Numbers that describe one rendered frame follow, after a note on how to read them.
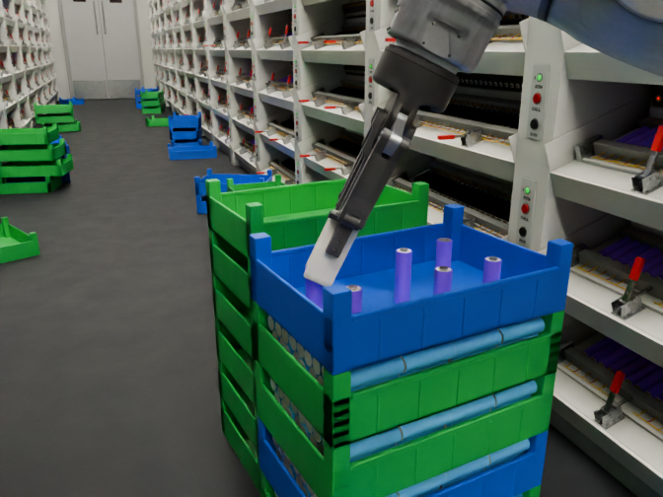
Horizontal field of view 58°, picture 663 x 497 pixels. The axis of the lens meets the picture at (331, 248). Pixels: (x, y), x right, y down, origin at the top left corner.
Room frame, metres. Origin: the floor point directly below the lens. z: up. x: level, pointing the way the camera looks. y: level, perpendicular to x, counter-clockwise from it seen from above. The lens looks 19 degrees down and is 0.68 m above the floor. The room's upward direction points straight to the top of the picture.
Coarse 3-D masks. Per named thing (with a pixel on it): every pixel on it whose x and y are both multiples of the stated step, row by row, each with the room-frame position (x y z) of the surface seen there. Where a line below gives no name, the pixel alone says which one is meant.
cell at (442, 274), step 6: (438, 270) 0.57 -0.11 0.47; (444, 270) 0.57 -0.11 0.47; (450, 270) 0.57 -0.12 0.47; (438, 276) 0.56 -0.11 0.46; (444, 276) 0.56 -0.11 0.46; (450, 276) 0.56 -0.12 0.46; (438, 282) 0.56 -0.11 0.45; (444, 282) 0.56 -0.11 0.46; (450, 282) 0.56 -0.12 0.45; (438, 288) 0.56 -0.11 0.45; (444, 288) 0.56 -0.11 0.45; (450, 288) 0.57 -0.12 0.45
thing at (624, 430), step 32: (576, 352) 0.98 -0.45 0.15; (608, 352) 0.97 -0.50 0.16; (576, 384) 0.93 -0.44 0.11; (608, 384) 0.90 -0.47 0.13; (640, 384) 0.87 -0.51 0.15; (576, 416) 0.87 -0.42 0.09; (608, 416) 0.82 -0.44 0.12; (640, 416) 0.82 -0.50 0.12; (608, 448) 0.81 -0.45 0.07; (640, 448) 0.77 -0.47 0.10
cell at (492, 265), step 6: (486, 258) 0.60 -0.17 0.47; (492, 258) 0.60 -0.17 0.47; (498, 258) 0.60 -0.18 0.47; (486, 264) 0.60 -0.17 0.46; (492, 264) 0.59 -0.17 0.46; (498, 264) 0.59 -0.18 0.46; (486, 270) 0.60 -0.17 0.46; (492, 270) 0.59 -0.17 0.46; (498, 270) 0.59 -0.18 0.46; (486, 276) 0.60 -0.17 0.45; (492, 276) 0.59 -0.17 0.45; (498, 276) 0.59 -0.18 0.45
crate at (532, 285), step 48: (384, 240) 0.73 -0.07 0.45; (432, 240) 0.77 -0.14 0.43; (480, 240) 0.74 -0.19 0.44; (288, 288) 0.56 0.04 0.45; (336, 288) 0.49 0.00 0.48; (384, 288) 0.67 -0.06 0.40; (432, 288) 0.67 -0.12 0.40; (480, 288) 0.55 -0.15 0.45; (528, 288) 0.59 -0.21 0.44; (336, 336) 0.48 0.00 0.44; (384, 336) 0.50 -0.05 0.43; (432, 336) 0.53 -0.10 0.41
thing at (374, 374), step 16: (272, 320) 0.62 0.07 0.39; (528, 320) 0.61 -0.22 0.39; (288, 336) 0.58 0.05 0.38; (480, 336) 0.57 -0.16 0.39; (496, 336) 0.58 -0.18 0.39; (512, 336) 0.59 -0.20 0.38; (528, 336) 0.62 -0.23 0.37; (304, 352) 0.55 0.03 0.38; (416, 352) 0.54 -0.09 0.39; (432, 352) 0.54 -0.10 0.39; (448, 352) 0.55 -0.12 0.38; (464, 352) 0.56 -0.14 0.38; (480, 352) 0.58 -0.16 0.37; (320, 368) 0.52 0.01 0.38; (368, 368) 0.51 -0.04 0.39; (384, 368) 0.51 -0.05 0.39; (400, 368) 0.52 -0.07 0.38; (416, 368) 0.53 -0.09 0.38; (352, 384) 0.49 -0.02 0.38; (368, 384) 0.51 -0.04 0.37
